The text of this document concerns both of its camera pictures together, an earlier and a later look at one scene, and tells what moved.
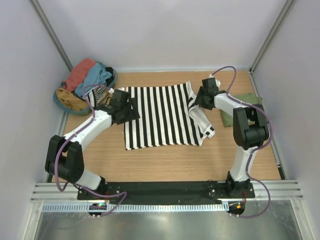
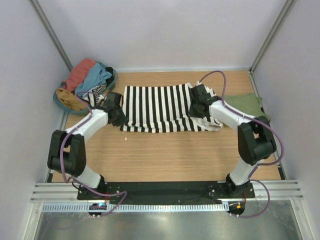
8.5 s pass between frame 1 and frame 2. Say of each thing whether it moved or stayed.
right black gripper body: moved
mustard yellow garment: stayed
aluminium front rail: stayed
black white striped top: moved
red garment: stayed
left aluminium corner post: stayed
